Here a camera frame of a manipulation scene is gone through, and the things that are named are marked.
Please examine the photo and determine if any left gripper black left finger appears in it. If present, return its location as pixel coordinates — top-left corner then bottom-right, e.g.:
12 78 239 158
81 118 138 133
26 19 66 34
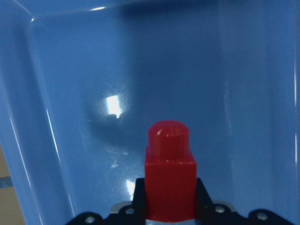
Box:
67 178 146 225

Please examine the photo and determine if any red block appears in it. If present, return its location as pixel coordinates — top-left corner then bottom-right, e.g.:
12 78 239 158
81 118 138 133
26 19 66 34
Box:
145 120 197 223

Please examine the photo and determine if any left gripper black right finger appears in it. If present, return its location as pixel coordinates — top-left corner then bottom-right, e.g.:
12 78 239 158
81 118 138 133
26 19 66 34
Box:
195 178 292 225

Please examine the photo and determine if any blue plastic tray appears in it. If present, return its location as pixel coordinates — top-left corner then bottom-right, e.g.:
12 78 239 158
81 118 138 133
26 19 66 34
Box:
0 0 300 225

